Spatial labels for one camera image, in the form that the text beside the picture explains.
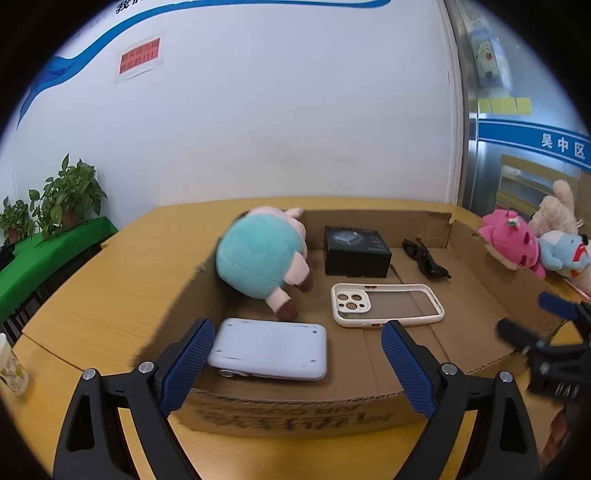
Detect red and white wall sign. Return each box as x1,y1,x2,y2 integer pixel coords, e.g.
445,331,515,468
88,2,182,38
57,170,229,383
115,38,163,85

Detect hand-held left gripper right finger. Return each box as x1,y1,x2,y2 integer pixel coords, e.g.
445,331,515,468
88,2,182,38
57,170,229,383
380,320,543,480

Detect beige plush toy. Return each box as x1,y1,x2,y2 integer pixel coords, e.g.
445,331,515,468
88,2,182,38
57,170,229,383
527,179,580,237

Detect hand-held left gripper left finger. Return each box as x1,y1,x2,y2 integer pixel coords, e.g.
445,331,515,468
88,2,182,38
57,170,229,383
53,318,217,480

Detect small black product box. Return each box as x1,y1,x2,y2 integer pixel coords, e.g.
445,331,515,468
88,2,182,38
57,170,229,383
323,226,393,278

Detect metal framed glass door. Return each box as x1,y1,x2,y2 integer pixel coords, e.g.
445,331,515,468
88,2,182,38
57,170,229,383
464,0,591,222

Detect teal and pink pig plush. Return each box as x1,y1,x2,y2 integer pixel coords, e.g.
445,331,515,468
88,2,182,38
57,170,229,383
216,206,315,322

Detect large potted green plant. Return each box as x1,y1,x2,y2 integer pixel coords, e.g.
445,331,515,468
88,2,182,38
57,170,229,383
28,154,108,241

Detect blue door banner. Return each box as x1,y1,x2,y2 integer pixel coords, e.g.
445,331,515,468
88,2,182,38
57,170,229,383
478,119,591,172

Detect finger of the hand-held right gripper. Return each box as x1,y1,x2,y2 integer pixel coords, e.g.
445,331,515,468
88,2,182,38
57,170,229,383
495,318,557,360
538,292,591,334

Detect small potted green plant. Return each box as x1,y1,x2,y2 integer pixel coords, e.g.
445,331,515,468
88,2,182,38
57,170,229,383
0,196,35,245

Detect black sunglasses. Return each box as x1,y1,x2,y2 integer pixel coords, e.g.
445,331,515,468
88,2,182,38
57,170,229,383
402,238,452,281

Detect white flat plastic device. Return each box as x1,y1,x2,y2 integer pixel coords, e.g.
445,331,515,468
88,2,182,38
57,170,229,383
207,318,328,381

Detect cartoon sheep poster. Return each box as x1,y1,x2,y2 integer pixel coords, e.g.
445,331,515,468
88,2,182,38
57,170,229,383
468,25,513,89

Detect cream clear phone case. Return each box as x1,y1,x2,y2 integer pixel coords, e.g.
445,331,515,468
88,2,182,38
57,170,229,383
331,282,445,328

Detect white printed paper cup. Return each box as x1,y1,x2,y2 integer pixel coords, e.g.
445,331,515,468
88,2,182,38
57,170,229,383
0,332,29,395

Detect pink plush toy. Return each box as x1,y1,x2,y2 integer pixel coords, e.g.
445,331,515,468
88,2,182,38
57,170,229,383
477,209,548,280

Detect brown cardboard box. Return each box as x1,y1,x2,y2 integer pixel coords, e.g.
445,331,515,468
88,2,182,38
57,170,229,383
134,209,578,437

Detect light blue plush toy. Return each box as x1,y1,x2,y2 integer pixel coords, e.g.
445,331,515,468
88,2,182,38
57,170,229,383
538,229,591,280

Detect green covered table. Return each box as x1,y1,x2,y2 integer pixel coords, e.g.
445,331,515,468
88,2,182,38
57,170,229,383
0,217,118,324

